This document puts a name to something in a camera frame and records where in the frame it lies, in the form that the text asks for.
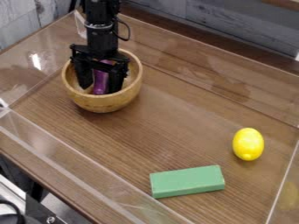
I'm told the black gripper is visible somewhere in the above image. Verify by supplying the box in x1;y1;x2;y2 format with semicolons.
69;44;129;94

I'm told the purple toy eggplant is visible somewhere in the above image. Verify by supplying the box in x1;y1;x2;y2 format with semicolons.
92;70;108;95

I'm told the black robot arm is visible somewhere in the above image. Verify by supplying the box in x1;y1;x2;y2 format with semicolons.
69;0;131;95

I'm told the brown wooden bowl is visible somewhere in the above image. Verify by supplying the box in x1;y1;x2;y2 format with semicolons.
60;49;144;114

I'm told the yellow toy lemon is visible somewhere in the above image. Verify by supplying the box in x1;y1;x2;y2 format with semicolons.
232;128;265;161

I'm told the green rectangular block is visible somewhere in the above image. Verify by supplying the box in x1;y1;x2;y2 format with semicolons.
149;165;225;199

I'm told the clear acrylic corner bracket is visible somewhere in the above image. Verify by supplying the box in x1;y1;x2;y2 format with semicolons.
73;10;86;39

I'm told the black cable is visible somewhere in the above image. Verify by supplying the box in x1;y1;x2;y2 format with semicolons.
112;16;132;42

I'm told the clear acrylic tray wall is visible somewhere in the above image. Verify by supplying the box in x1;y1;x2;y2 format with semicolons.
0;108;193;224

